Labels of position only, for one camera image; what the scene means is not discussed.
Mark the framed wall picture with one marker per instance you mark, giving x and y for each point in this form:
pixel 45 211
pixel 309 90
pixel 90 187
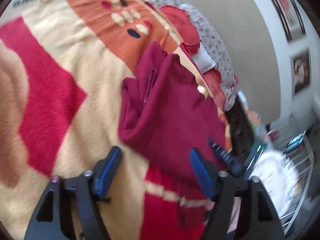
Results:
pixel 290 18

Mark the dark carved wooden cabinet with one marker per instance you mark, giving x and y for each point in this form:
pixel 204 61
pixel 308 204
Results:
pixel 242 134

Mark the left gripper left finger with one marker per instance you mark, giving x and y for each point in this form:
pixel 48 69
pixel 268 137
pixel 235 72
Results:
pixel 52 216

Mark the floral bedding headboard roll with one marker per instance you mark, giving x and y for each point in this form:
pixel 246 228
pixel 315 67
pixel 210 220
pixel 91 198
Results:
pixel 212 44

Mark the red heart pillow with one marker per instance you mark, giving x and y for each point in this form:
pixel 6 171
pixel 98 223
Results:
pixel 181 21
pixel 213 80

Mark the metal wire rack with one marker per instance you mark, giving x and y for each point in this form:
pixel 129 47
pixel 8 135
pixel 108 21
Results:
pixel 298 163

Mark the dark red sweater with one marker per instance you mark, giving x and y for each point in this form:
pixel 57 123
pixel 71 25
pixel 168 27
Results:
pixel 163 115

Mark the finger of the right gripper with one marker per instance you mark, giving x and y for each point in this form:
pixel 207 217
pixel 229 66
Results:
pixel 234 167

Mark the orange red love blanket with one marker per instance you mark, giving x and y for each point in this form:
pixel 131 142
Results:
pixel 63 63

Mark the left red heart pillow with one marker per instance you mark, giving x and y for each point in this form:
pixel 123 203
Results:
pixel 181 21

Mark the right red heart pillow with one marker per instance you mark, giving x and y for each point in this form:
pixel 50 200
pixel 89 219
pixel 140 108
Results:
pixel 213 80

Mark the white square pillow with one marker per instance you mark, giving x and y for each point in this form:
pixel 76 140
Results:
pixel 203 61

